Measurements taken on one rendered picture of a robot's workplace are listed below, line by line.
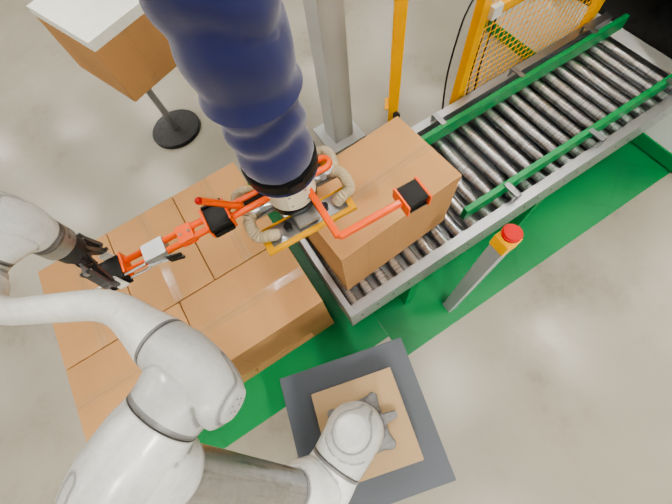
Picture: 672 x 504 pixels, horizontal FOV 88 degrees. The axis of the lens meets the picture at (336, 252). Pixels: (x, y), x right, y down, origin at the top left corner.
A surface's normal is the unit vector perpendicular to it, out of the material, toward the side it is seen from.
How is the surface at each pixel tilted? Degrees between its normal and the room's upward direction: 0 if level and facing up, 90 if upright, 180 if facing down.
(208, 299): 0
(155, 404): 9
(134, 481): 45
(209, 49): 75
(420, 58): 0
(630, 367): 0
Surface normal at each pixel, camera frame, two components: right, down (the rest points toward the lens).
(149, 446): 0.44, -0.20
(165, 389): 0.03, -0.49
